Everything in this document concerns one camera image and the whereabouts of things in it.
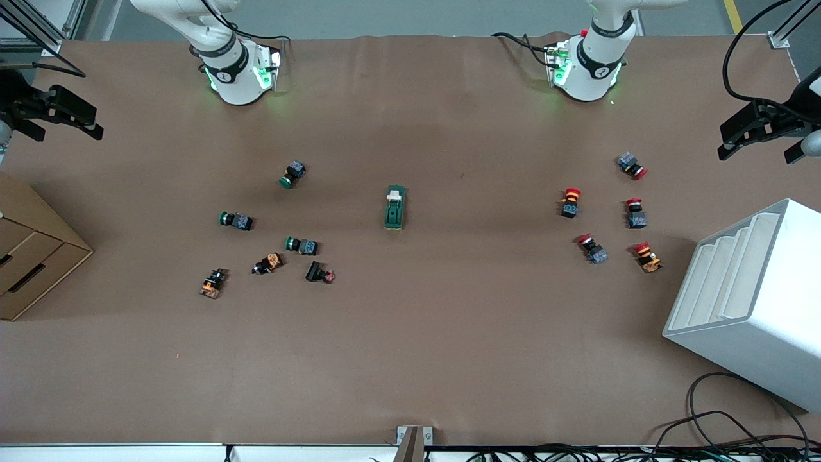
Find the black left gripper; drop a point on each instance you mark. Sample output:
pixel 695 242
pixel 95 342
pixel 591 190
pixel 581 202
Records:
pixel 784 122

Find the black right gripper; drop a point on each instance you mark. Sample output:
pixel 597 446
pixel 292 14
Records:
pixel 18 101

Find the green load switch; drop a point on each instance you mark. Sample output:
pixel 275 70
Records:
pixel 394 208

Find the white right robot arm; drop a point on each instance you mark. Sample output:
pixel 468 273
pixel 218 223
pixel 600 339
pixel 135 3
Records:
pixel 231 70

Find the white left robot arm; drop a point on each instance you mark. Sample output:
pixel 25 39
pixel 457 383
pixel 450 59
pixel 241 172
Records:
pixel 593 64

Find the brown cardboard drawer box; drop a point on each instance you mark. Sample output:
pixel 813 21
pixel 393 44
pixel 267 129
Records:
pixel 32 218

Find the red button with blue-grey body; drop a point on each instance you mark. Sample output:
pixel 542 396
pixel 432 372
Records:
pixel 632 165

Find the red button with black-blue body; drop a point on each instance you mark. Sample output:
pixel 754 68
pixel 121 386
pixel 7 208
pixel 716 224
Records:
pixel 635 213

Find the red button with orange body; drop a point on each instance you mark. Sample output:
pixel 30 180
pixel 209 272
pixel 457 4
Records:
pixel 646 256

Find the red button with orange stripes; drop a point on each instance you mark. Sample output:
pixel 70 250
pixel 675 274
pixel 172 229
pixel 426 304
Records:
pixel 570 202

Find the green button with grey body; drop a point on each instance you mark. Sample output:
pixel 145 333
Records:
pixel 301 245
pixel 236 221

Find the red button with grey body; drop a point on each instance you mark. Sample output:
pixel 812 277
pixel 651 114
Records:
pixel 591 248

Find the white slotted organizer box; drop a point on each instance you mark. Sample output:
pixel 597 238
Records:
pixel 770 333

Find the black button with orange body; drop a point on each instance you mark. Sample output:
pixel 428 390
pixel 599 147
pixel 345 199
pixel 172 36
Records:
pixel 267 263
pixel 213 283

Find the green button with blue body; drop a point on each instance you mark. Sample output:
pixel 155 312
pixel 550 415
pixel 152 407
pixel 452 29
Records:
pixel 292 173

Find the aluminium frame post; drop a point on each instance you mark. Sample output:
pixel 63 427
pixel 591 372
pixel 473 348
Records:
pixel 789 29
pixel 32 25

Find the black switch with red tip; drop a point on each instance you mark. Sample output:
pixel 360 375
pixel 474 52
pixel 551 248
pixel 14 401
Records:
pixel 319 274

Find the white table edge rail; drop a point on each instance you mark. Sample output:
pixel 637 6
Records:
pixel 128 454

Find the metal table edge bracket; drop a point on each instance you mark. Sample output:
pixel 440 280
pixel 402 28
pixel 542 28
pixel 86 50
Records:
pixel 410 443

